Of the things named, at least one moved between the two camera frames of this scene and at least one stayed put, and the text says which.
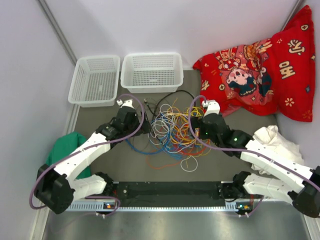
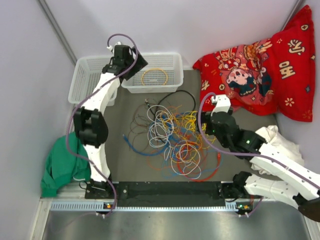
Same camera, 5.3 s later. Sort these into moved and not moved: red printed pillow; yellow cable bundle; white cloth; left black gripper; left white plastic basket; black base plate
Moved: left black gripper; yellow cable bundle
Not moved: red printed pillow; white cloth; black base plate; left white plastic basket
